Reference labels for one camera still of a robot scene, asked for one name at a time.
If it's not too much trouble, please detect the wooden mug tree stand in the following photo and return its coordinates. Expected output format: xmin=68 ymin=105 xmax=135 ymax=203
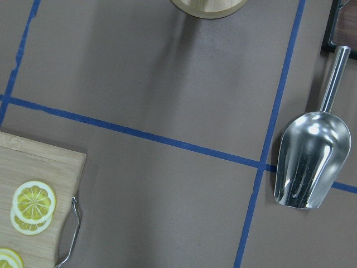
xmin=171 ymin=0 xmax=248 ymax=19

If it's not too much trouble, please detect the steel metal scoop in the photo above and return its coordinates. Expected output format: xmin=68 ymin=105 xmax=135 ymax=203
xmin=274 ymin=46 xmax=351 ymax=209

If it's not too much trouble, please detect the bamboo cutting board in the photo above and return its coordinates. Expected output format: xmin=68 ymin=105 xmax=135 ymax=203
xmin=1 ymin=132 xmax=86 ymax=267

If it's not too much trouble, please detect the upper lemon slice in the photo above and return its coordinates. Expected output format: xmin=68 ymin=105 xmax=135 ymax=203
xmin=12 ymin=181 xmax=57 ymax=224

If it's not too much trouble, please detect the lower stacked lemon slice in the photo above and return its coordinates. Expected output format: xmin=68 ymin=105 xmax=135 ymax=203
xmin=10 ymin=208 xmax=52 ymax=236

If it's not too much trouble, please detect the black framed wooden tray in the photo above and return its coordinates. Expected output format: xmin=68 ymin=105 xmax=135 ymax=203
xmin=321 ymin=0 xmax=357 ymax=60

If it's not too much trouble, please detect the separate lemon slice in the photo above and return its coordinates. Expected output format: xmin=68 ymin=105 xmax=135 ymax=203
xmin=1 ymin=248 xmax=24 ymax=268

